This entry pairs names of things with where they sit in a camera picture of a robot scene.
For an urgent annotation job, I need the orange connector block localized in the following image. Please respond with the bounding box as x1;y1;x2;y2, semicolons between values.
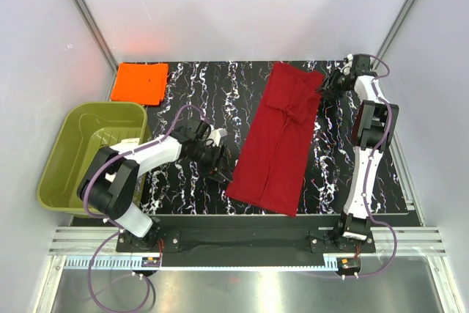
338;257;361;270
141;257;161;268

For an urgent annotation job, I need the red t shirt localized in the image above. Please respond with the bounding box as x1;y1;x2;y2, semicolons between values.
226;62;324;217

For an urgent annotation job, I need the folded orange t shirt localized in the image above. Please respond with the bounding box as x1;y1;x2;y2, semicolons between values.
110;62;169;106

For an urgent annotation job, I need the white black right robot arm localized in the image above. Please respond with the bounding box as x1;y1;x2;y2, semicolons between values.
317;54;399;252

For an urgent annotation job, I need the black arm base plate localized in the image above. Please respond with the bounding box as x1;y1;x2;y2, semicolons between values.
117;215;376;270

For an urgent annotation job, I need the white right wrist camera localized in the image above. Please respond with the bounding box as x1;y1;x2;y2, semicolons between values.
340;54;354;75

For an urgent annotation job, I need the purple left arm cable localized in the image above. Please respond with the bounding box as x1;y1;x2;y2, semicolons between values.
83;104;206;310

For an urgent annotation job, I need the left orange connector block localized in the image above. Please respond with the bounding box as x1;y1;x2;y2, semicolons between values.
141;257;161;268

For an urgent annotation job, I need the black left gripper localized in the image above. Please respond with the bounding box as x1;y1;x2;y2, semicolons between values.
190;141;233;183

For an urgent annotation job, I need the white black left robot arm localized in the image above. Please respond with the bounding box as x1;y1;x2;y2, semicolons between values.
77;119;232;251

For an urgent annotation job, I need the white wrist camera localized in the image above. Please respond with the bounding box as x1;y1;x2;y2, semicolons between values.
208;128;227;146
340;54;354;75

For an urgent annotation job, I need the aluminium frame rail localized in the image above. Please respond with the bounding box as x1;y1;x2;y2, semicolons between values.
49;227;446;256

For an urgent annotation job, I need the right orange connector block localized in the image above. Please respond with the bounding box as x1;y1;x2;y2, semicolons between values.
338;257;361;270

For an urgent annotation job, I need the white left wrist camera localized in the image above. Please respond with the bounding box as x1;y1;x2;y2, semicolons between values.
208;128;227;146

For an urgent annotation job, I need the olive green plastic bin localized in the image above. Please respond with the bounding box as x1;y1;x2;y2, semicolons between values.
37;101;152;218

